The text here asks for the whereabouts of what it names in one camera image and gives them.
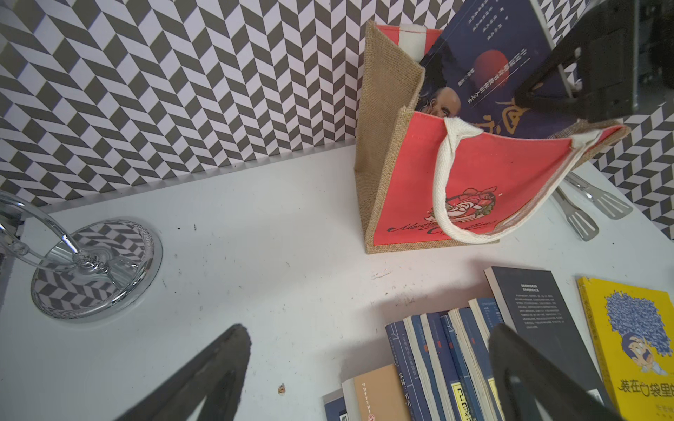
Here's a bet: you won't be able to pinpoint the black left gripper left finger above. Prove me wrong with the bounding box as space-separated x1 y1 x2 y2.
119 324 251 420

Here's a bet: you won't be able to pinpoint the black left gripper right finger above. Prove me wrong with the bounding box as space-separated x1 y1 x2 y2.
488 324 611 420

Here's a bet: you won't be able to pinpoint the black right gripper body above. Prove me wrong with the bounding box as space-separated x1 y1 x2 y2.
579 1 673 121

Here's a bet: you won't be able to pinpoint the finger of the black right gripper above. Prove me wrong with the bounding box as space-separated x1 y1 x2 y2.
514 0 639 123

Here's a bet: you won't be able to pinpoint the dark portrait cover book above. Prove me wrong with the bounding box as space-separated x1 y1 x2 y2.
416 0 577 139

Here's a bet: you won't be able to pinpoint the red burlap Christmas bag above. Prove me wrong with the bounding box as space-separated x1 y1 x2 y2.
354 23 629 254

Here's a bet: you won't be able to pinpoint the blue book yellow label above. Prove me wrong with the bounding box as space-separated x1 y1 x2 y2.
383 296 507 421

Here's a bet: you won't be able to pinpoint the dark grey back-cover book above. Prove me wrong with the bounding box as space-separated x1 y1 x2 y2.
484 266 615 410

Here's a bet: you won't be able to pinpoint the yellow book blue illustration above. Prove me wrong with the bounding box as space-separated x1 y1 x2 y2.
577 277 673 420

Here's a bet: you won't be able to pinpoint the blue book under brown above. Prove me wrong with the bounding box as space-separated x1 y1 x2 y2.
322 390 349 421

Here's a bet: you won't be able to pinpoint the brown cover book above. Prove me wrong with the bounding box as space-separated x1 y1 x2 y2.
342 364 412 421

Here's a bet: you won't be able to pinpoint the stainless steel kitchen tongs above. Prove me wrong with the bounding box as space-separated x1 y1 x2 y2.
551 173 633 242

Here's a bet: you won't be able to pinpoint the chrome wire jewelry stand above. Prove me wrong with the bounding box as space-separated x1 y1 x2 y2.
1 191 163 321

